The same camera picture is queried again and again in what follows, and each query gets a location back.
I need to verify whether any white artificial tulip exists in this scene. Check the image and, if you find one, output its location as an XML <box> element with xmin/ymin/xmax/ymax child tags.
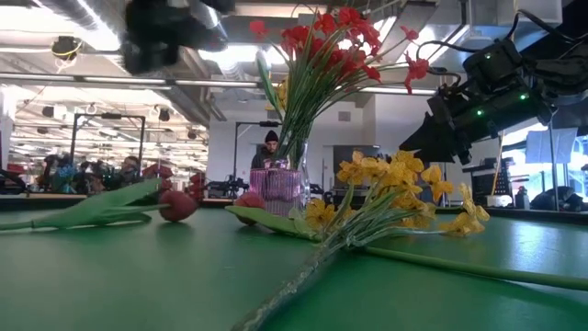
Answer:
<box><xmin>255</xmin><ymin>48</ymin><xmax>288</xmax><ymax>157</ymax></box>

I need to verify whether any clear glass vase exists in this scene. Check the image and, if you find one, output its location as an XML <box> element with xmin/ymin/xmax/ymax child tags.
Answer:
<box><xmin>287</xmin><ymin>137</ymin><xmax>311</xmax><ymax>215</ymax></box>

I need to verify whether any small dark bottle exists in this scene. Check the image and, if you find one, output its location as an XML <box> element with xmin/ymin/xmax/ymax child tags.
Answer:
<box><xmin>514</xmin><ymin>186</ymin><xmax>530</xmax><ymax>211</ymax></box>

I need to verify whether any silver ventilation duct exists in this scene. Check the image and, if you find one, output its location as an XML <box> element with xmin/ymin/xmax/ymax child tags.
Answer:
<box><xmin>40</xmin><ymin>0</ymin><xmax>227</xmax><ymax>125</ymax></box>

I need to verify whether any yellow hanging cable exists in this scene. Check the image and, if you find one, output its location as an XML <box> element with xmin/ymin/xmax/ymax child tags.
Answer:
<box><xmin>492</xmin><ymin>132</ymin><xmax>506</xmax><ymax>197</ymax></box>

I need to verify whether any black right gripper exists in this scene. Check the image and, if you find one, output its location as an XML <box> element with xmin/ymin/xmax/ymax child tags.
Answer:
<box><xmin>399</xmin><ymin>79</ymin><xmax>550</xmax><ymax>166</ymax></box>

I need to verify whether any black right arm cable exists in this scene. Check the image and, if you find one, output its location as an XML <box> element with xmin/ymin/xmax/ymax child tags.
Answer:
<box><xmin>415</xmin><ymin>8</ymin><xmax>588</xmax><ymax>52</ymax></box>

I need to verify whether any small white box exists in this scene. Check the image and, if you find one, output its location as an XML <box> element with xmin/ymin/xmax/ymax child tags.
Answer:
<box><xmin>486</xmin><ymin>194</ymin><xmax>514</xmax><ymax>208</ymax></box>

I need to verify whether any yellow artificial flower bunch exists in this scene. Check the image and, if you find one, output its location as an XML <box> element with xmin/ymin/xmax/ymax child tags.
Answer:
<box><xmin>232</xmin><ymin>149</ymin><xmax>492</xmax><ymax>331</ymax></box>
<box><xmin>274</xmin><ymin>76</ymin><xmax>289</xmax><ymax>111</ymax></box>

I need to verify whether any round black ceiling device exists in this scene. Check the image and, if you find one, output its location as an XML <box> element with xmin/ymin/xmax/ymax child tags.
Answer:
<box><xmin>50</xmin><ymin>35</ymin><xmax>85</xmax><ymax>62</ymax></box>

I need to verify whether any steel appliance cabinet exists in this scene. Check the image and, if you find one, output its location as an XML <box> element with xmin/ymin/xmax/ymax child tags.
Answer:
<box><xmin>333</xmin><ymin>144</ymin><xmax>383</xmax><ymax>162</ymax></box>

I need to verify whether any black upright pole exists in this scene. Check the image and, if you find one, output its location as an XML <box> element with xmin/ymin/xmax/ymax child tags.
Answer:
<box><xmin>546</xmin><ymin>117</ymin><xmax>560</xmax><ymax>212</ymax></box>

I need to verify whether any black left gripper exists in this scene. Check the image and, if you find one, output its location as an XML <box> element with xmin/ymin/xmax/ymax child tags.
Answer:
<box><xmin>121</xmin><ymin>0</ymin><xmax>229</xmax><ymax>77</ymax></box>

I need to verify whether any long ceiling light strip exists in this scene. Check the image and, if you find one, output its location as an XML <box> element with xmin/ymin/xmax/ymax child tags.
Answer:
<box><xmin>0</xmin><ymin>72</ymin><xmax>167</xmax><ymax>86</ymax></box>

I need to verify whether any pink ribbed glass vase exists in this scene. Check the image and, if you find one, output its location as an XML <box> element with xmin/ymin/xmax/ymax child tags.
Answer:
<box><xmin>249</xmin><ymin>167</ymin><xmax>302</xmax><ymax>217</ymax></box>

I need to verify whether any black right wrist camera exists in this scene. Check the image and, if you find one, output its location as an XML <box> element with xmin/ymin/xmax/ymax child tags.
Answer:
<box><xmin>462</xmin><ymin>39</ymin><xmax>526</xmax><ymax>86</ymax></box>

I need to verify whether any black metal frame stand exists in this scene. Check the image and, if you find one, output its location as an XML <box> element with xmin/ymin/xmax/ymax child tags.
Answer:
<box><xmin>232</xmin><ymin>120</ymin><xmax>282</xmax><ymax>183</ymax></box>
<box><xmin>68</xmin><ymin>112</ymin><xmax>147</xmax><ymax>190</ymax></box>

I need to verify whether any white board panel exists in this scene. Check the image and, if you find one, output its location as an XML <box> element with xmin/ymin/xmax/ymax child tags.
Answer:
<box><xmin>443</xmin><ymin>142</ymin><xmax>503</xmax><ymax>203</ymax></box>

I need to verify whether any dark bag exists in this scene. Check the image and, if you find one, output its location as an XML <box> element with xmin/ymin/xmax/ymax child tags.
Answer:
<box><xmin>530</xmin><ymin>186</ymin><xmax>585</xmax><ymax>212</ymax></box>

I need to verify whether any black equipment rack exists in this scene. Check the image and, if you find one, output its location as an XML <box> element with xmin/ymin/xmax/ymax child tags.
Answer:
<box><xmin>462</xmin><ymin>157</ymin><xmax>515</xmax><ymax>203</ymax></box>

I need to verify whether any white reflector sheet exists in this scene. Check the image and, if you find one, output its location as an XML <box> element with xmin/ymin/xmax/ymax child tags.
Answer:
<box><xmin>526</xmin><ymin>127</ymin><xmax>579</xmax><ymax>165</ymax></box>

